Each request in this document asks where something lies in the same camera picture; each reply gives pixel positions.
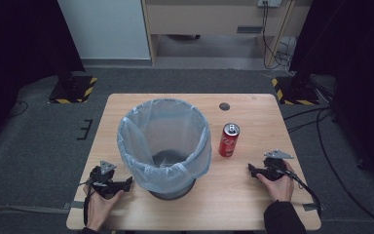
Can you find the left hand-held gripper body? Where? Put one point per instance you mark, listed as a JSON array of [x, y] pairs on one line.
[[103, 183]]

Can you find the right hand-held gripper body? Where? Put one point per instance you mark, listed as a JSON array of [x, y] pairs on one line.
[[274, 168]]

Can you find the red soda can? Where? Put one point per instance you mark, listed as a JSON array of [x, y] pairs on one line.
[[228, 143]]

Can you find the dark grey trash bin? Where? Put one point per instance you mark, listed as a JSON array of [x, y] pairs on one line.
[[175, 194]]

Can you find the trash bin with plastic liner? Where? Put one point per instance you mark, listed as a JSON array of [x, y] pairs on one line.
[[193, 162]]

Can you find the person's right hand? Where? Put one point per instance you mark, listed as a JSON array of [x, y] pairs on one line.
[[280, 190]]

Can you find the person's left hand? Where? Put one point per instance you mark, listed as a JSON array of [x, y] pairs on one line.
[[99, 209]]

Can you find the grey tape strip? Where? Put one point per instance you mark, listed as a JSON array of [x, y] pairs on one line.
[[73, 204], [313, 206]]

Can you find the dark round table grommet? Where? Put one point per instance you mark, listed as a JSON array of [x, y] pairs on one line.
[[224, 106]]

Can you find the black stand base hazard tape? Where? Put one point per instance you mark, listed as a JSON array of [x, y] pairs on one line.
[[300, 94], [73, 91]]

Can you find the black curtain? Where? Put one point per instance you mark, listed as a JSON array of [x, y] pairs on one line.
[[357, 65], [19, 48]]

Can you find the white wall power outlet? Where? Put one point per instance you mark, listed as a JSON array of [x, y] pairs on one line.
[[269, 3]]

